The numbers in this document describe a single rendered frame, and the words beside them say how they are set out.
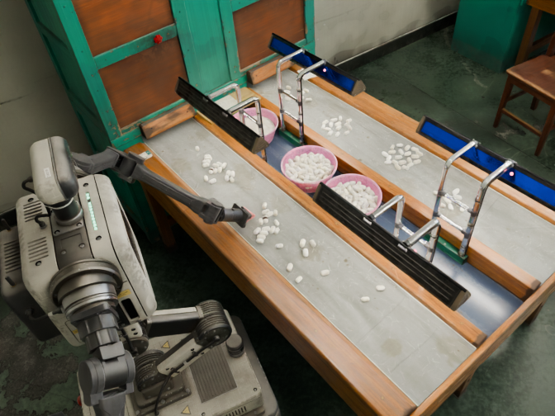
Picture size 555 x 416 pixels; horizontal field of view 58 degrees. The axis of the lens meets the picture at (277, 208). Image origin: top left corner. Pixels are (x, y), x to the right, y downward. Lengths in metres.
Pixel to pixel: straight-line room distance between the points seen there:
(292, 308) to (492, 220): 0.93
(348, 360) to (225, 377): 0.55
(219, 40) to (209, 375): 1.64
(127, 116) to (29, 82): 0.81
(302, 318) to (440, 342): 0.48
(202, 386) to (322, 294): 0.60
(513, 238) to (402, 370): 0.76
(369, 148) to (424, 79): 1.97
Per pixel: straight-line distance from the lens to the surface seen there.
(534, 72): 3.77
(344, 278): 1.96
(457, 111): 4.07
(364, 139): 2.55
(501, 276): 2.10
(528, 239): 2.23
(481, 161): 1.99
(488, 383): 2.68
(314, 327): 1.82
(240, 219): 2.08
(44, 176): 1.20
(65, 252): 1.30
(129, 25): 2.45
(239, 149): 2.49
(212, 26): 2.67
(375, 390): 1.73
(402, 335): 1.85
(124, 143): 2.66
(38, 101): 3.30
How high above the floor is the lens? 2.35
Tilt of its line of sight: 47 degrees down
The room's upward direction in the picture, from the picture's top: 6 degrees counter-clockwise
